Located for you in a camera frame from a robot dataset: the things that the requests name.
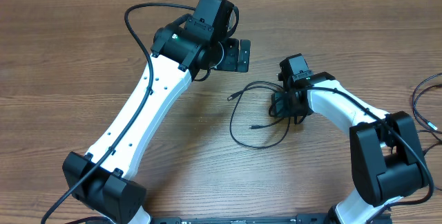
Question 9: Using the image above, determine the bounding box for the black usb cable thick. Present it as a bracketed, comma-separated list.
[411, 73, 441, 142]

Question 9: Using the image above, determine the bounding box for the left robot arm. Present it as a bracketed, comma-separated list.
[62, 0, 250, 223]

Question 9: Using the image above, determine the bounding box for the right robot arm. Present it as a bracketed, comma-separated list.
[269, 54, 434, 223]

